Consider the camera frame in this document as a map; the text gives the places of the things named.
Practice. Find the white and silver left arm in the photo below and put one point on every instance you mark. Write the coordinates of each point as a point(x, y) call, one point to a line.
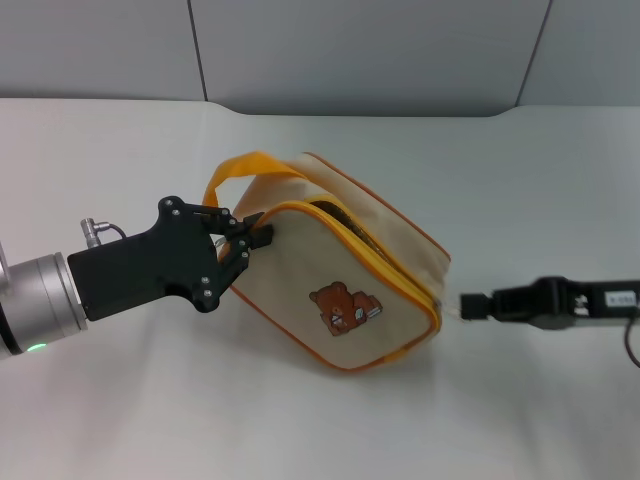
point(45, 300)

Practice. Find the beige bag with orange trim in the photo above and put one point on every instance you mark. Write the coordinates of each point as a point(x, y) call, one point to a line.
point(300, 270)

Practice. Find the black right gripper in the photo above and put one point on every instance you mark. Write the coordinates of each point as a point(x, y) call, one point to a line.
point(585, 305)

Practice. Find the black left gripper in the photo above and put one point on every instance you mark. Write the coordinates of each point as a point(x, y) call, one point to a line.
point(145, 270)

